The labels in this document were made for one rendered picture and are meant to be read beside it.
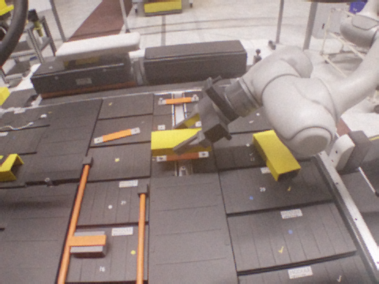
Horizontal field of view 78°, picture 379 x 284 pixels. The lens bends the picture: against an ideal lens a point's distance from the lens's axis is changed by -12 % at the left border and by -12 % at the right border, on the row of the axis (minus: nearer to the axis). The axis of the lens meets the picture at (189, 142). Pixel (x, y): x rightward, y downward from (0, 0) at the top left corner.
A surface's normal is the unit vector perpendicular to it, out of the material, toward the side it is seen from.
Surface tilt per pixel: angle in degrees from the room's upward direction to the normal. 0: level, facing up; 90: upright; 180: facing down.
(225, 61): 90
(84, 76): 90
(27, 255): 0
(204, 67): 90
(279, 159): 0
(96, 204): 0
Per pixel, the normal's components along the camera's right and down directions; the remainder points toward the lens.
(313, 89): -0.25, -0.62
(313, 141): -0.07, 0.72
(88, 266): -0.07, -0.72
